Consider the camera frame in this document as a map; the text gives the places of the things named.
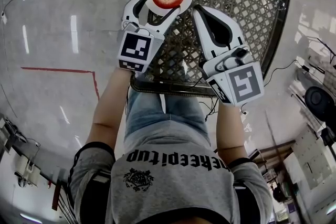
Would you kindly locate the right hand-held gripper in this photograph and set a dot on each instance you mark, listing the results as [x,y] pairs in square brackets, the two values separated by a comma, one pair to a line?
[245,82]

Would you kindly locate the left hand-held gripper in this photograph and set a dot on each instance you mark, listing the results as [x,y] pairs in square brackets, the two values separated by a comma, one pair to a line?
[135,47]

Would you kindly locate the person's left forearm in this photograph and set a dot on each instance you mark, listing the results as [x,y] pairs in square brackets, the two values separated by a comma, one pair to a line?
[107,112]

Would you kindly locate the person's right forearm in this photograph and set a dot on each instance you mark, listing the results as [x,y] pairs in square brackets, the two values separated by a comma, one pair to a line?
[231,131]

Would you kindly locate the blue jeans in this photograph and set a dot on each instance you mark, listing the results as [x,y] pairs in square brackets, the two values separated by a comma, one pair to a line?
[157,118]

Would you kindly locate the red floor tape line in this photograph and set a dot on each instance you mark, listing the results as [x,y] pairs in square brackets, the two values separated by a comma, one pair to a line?
[57,69]

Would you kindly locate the black tripod stand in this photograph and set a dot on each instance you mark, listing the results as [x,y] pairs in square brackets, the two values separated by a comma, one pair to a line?
[326,47]

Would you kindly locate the black round stool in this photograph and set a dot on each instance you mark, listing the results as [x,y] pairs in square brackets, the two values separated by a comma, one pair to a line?
[319,102]

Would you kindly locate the grey printed T-shirt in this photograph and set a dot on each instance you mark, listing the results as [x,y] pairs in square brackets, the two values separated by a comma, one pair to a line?
[170,186]

